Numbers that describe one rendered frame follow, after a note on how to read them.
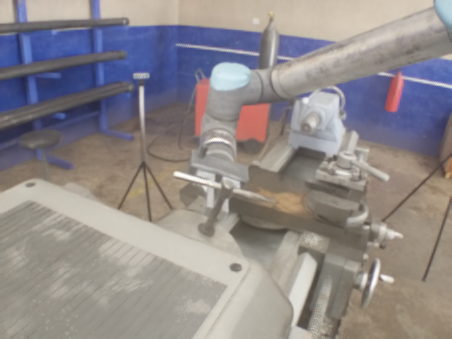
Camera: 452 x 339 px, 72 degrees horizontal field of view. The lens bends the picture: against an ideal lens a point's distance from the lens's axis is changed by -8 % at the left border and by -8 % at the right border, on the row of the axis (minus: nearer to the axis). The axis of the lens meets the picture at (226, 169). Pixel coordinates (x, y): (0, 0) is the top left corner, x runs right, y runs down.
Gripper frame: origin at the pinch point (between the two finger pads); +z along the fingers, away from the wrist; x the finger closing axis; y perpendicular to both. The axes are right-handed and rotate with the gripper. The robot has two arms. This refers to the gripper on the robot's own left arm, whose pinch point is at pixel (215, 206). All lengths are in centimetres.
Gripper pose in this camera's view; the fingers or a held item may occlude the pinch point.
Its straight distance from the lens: 66.4
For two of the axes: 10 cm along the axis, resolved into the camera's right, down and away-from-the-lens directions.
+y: 3.6, -7.4, -5.7
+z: 0.0, 6.1, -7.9
